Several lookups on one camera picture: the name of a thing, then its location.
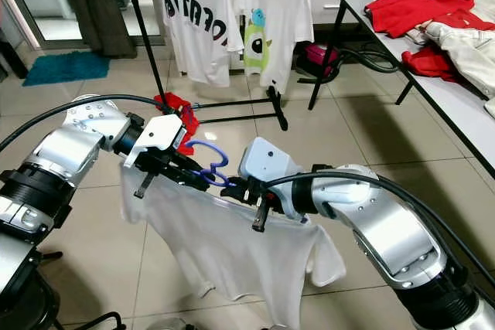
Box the grey curtain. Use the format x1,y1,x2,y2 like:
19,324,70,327
58,0,132,56

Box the red crumpled cloth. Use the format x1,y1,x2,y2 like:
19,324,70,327
153,92,202,157

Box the large red garment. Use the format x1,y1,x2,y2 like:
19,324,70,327
365,0,488,37

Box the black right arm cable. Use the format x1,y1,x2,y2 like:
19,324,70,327
267,168,495,269

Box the black clothes rack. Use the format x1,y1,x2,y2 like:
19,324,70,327
124,0,288,131

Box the white t-shirt black letters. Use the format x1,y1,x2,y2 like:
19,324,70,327
161,0,244,87

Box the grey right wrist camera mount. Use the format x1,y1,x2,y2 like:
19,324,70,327
238,137,302,196

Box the white t-shirt green monster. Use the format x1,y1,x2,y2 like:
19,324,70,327
232,0,316,95

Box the purple plastic clothes hanger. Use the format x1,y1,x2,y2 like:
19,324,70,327
186,141,233,189

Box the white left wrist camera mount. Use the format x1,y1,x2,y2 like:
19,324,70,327
124,114,190,168

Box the teal floor mat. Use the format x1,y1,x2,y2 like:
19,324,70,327
22,50,109,87

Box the magenta vacuum cleaner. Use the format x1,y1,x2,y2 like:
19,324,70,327
306,43,340,77

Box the small red garment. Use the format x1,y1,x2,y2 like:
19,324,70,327
402,46,461,83

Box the cream garment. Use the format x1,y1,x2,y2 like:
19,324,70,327
422,17,495,99

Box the plain white t-shirt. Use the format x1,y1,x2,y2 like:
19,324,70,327
120,162,347,329

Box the black vacuum hose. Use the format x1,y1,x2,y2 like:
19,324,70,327
336,48,403,76

